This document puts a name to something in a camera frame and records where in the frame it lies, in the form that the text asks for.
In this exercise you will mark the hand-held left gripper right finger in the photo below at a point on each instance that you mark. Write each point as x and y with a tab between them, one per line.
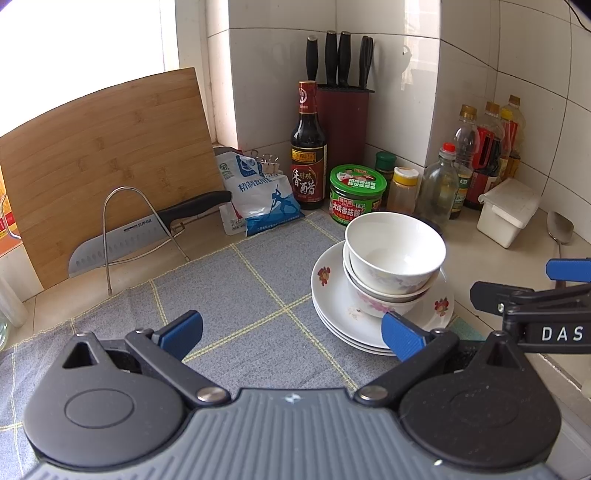
402	337

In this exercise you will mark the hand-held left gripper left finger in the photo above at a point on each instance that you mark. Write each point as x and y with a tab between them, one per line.
182	333

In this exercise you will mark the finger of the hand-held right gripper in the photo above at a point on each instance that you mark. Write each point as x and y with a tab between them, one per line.
489	296
572	268

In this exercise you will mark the pink floral white bowl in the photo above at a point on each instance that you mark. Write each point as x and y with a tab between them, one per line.
374	307
351	270

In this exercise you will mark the metal spoon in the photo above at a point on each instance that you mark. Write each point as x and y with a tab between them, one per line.
559	228

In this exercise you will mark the grey blue checked cloth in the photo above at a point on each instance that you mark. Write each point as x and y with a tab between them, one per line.
231	286

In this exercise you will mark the white seasoning box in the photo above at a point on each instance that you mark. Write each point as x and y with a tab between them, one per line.
508	207

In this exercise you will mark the glass bottle red cap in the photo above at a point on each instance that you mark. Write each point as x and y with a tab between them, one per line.
438	189

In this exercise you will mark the yellow lid spice jar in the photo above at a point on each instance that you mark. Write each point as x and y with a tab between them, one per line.
401	194

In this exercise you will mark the dark bottle red label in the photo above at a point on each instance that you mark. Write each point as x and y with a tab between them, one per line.
485	157

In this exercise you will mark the green lid sauce jar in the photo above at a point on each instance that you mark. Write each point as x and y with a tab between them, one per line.
358	203

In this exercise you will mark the orange sauce bottle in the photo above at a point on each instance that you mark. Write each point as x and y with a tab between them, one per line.
507	138

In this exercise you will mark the yellow oil bottle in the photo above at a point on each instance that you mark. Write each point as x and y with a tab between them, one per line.
518	120

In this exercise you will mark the white blue salt bag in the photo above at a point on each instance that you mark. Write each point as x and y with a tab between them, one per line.
268	198

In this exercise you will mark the clear bottle green label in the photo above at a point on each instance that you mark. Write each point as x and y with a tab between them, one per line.
464	138

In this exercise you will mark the small green cap jar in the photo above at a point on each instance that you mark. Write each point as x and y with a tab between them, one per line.
385	166

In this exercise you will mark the binder clip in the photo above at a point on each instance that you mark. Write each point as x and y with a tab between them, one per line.
274	166
258	164

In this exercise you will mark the bamboo cutting board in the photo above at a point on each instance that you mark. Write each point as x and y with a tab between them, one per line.
115	152

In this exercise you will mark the dark vinegar bottle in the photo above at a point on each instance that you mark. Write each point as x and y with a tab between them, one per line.
308	152

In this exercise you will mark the dark red knife block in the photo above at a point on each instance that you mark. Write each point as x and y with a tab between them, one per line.
346	129

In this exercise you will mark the clear wall hook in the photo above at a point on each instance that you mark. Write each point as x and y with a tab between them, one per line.
407	51

